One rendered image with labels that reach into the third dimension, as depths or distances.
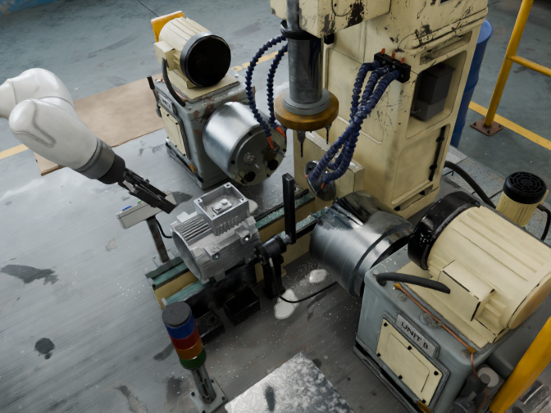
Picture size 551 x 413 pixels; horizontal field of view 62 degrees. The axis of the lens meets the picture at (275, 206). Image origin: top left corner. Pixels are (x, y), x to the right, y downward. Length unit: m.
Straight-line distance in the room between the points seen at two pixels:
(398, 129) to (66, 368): 1.17
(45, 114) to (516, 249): 0.92
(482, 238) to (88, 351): 1.12
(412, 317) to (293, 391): 0.36
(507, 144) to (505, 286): 2.72
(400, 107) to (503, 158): 2.21
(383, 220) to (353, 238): 0.09
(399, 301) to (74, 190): 1.42
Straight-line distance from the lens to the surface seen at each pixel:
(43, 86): 1.14
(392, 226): 1.18
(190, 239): 1.25
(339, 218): 1.20
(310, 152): 1.49
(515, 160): 3.47
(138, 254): 1.68
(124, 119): 3.64
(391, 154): 1.39
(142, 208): 1.42
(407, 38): 1.21
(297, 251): 1.53
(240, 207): 1.26
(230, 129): 1.53
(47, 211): 1.99
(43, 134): 1.00
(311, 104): 1.24
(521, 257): 0.93
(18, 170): 3.76
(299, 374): 1.21
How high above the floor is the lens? 2.02
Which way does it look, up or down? 45 degrees down
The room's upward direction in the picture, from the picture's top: 4 degrees counter-clockwise
